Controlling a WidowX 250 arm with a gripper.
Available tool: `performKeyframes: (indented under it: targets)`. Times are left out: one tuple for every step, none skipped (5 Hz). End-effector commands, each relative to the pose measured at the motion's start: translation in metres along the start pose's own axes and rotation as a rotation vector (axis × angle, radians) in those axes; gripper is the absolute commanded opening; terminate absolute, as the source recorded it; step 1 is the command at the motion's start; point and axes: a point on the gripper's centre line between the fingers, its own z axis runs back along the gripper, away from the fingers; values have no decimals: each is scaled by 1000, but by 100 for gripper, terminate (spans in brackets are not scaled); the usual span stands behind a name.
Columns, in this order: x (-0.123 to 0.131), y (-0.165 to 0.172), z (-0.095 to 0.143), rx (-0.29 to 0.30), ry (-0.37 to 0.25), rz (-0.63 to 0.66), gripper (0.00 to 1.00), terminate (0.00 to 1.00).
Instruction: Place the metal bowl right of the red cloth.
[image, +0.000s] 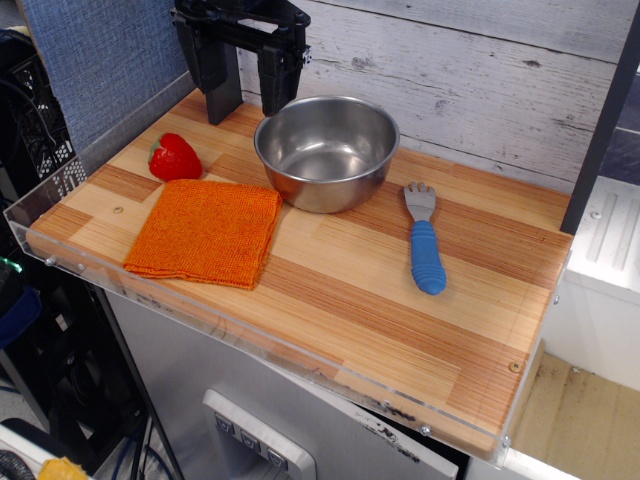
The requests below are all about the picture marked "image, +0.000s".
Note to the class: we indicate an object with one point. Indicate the red toy strawberry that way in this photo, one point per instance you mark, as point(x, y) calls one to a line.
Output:
point(172, 158)

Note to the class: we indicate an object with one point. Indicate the grey dispenser button panel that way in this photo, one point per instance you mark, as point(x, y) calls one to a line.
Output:
point(265, 453)

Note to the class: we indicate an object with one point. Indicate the metal bowl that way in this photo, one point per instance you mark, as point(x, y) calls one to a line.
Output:
point(327, 154)

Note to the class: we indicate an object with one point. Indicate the dark grey left post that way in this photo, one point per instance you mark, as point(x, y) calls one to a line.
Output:
point(226, 98)

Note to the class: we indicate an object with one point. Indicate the clear acrylic table guard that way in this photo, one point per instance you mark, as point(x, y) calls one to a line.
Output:
point(424, 304)

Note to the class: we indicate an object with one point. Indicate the stainless toy fridge cabinet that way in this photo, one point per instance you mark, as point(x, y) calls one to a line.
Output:
point(180, 352)

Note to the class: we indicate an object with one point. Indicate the dark grey post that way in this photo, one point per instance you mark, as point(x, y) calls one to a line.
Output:
point(615, 100)
point(226, 98)

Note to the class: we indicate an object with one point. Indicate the dark grey right post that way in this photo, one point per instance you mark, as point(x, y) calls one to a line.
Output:
point(615, 100)

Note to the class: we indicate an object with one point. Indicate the yellow cloth piece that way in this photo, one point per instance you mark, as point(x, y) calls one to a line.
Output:
point(61, 469)

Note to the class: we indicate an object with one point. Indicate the black plastic crate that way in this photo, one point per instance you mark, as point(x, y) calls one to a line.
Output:
point(41, 126)

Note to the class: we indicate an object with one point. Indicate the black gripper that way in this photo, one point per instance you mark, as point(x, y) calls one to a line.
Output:
point(276, 30)

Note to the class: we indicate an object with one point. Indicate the white ridged side unit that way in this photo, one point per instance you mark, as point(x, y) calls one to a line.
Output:
point(592, 322)

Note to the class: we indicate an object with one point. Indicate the orange red cloth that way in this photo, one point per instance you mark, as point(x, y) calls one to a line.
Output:
point(207, 232)

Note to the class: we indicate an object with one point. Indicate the blue handled metal fork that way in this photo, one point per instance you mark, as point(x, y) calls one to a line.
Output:
point(426, 266)

